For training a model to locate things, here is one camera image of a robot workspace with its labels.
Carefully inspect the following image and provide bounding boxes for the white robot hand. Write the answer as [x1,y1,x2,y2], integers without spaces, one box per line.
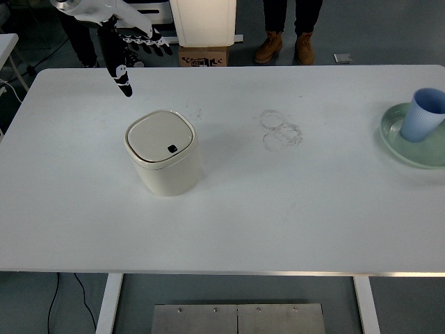
[64,0,174,100]

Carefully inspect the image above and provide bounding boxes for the cream lidded trash bin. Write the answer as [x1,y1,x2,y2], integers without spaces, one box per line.
[124,109,202,198]

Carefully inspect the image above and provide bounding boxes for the white device with dark slot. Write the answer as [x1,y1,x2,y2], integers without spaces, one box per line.
[128,0,174,26]

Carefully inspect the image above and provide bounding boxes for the tall white cabinet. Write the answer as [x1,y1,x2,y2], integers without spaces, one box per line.
[169,0,238,48]

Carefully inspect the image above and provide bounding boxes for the small white side table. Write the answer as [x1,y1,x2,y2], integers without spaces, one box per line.
[0,33,28,98]

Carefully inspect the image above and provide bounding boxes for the printed cardboard box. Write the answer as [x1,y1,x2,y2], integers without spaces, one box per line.
[178,45,230,67]

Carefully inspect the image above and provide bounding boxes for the white table leg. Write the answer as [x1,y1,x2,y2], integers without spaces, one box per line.
[95,273,124,334]
[352,276,380,334]

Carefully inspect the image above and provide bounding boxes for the grey metal plate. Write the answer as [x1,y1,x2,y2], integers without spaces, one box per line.
[151,304,239,334]
[237,303,327,334]

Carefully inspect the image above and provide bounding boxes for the blue ribbed cup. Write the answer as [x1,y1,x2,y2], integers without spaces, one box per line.
[398,88,445,143]

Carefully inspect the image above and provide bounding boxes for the pale green plate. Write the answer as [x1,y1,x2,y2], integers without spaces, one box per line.
[379,102,445,170]

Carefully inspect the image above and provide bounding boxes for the black floor cable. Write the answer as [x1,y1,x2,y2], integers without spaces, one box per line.
[24,33,70,77]
[47,273,60,334]
[73,273,97,331]

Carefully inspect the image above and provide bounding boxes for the white cable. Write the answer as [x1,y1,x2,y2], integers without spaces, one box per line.
[0,79,22,102]

